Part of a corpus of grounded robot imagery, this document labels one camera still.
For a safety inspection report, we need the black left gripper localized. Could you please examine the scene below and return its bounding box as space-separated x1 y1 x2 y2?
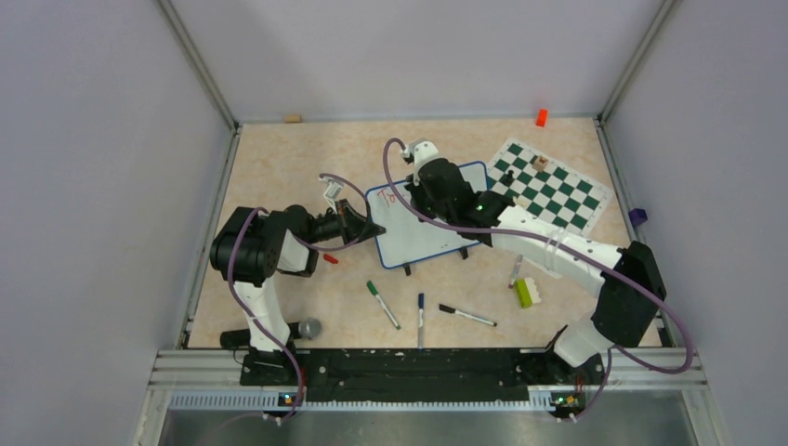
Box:
306 199 386 247

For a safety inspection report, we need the red marker cap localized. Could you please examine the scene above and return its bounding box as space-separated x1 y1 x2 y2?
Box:
323 254 339 265

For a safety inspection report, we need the blue framed whiteboard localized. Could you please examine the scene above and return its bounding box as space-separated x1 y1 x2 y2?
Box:
365 185 478 269

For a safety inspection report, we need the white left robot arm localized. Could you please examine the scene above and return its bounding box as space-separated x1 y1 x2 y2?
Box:
209 199 387 384

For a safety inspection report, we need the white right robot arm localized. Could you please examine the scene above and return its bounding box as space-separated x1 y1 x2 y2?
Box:
403 153 666 383

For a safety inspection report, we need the green whiteboard marker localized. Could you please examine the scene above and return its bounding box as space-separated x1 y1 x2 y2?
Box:
366 281 401 330

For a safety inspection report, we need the blue whiteboard marker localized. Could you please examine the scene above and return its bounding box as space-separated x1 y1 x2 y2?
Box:
417 293 425 349

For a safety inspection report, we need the purple whiteboard marker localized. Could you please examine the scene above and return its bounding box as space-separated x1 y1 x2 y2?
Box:
508 256 523 289

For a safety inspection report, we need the black whiteboard marker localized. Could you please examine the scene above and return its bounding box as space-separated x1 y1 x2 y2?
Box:
439 304 498 327

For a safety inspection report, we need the green white chess mat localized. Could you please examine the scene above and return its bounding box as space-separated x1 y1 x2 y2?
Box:
487 138 613 236

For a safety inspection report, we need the black microphone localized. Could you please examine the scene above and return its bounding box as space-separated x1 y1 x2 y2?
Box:
219 318 322 350

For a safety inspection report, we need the orange block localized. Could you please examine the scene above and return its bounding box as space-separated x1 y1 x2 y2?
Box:
535 109 549 127

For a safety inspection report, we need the wooden cork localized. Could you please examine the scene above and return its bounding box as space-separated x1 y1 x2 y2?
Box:
283 114 303 124

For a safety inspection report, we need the green white toy brick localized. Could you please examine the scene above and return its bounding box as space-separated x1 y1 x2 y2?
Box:
513 278 542 309

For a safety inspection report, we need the purple object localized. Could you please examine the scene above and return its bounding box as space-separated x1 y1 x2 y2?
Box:
628 208 649 228

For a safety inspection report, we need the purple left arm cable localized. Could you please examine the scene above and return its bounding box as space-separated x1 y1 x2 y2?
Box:
224 174 371 426

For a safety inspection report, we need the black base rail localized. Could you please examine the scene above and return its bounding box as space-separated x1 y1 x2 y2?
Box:
240 348 603 403

